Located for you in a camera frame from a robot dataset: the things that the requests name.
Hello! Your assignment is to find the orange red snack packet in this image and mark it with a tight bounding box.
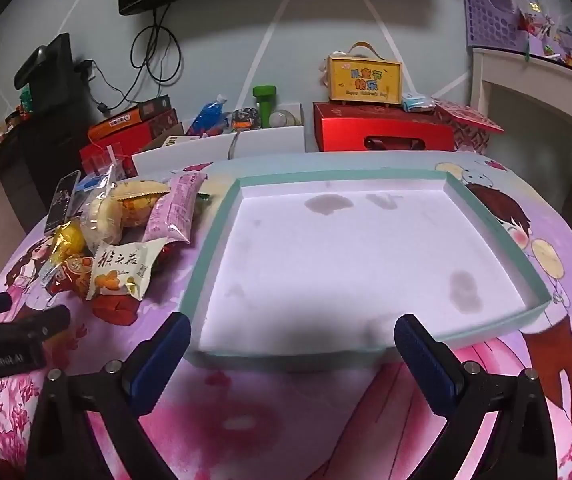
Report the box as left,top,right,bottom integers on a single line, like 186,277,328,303
41,255,93,297

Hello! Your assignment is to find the white desk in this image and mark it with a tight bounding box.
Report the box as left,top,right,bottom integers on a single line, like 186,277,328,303
469,45,572,171

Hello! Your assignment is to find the black adapter cable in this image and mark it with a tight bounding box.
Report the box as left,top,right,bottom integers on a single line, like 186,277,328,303
86,60,159,113

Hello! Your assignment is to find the red patterned box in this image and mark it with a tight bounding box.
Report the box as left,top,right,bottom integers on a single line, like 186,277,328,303
431,99,506,154

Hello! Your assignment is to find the smartphone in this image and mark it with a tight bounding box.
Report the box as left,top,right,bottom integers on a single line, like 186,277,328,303
44,170,82,235

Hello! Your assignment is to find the brown wafer packet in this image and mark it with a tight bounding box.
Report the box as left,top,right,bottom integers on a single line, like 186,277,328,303
110,179,172,202

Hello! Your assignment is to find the flat orange black box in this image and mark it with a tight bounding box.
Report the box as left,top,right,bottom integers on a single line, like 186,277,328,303
87,95,173,142

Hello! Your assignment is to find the black looped cable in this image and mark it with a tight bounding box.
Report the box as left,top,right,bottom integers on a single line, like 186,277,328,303
131,4,184,86

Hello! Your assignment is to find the white packet with orange print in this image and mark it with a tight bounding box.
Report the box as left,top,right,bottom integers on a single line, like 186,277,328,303
86,237,168,302

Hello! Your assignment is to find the red gift box with handle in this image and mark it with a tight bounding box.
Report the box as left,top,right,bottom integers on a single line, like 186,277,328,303
313,101,455,154

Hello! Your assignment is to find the blue bottle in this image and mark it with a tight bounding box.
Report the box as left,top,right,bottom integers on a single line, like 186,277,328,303
186,94,230,137

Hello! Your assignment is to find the clear plastic box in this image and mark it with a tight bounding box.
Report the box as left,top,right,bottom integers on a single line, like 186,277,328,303
93,144,125,181

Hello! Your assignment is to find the clear pastry packet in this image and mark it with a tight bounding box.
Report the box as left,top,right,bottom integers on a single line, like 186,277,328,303
68,160,123,252

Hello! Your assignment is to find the black device on cabinet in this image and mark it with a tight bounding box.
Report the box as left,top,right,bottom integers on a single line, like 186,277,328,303
14,33,75,111

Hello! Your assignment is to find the pink snack packet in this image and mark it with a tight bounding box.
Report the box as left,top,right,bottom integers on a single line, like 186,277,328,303
142,172,208,247

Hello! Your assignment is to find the red cardboard box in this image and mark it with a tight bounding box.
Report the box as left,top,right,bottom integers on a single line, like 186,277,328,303
78,109,180,177

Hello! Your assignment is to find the green dumbbell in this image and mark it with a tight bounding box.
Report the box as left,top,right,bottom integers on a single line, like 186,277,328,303
252,85,280,129

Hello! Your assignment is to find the yellow wooden box with handle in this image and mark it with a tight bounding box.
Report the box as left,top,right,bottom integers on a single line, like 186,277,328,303
326,41,404,106

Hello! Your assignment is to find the white cardboard box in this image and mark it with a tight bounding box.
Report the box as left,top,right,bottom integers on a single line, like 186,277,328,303
131,102,305,176

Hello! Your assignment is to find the purple perforated basket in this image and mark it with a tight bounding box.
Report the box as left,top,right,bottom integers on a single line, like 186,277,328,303
462,0,538,52

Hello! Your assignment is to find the cartoon printed cloth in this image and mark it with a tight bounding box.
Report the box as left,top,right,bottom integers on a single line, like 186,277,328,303
0,152,572,480

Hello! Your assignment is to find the pile of colourful stationery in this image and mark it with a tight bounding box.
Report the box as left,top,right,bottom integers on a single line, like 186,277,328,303
516,0,572,84

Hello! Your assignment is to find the black cabinet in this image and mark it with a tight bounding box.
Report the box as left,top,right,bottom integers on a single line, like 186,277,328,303
0,80,98,221

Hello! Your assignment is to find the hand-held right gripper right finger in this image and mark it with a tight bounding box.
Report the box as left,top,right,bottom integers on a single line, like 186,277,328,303
393,314,559,480

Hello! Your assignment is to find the small blue white box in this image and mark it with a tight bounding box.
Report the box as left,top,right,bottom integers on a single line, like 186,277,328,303
73,175,105,194

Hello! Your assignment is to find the small yellow candy packet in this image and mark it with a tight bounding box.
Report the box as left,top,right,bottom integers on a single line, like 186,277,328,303
48,222,87,267

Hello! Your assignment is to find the pile of toy cars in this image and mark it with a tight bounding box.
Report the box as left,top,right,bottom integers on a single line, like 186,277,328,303
230,107,263,132

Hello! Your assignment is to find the blue wipes packet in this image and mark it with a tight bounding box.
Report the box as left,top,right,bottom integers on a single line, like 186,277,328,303
401,92,437,114

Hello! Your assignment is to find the white tray with teal rim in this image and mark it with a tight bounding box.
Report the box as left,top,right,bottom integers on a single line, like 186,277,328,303
181,170,552,368

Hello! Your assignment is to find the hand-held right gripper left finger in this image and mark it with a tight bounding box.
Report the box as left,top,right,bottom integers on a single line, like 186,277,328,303
26,311,193,480

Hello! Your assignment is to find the clear plastic ball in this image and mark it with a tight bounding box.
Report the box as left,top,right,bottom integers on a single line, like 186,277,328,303
268,110,298,129

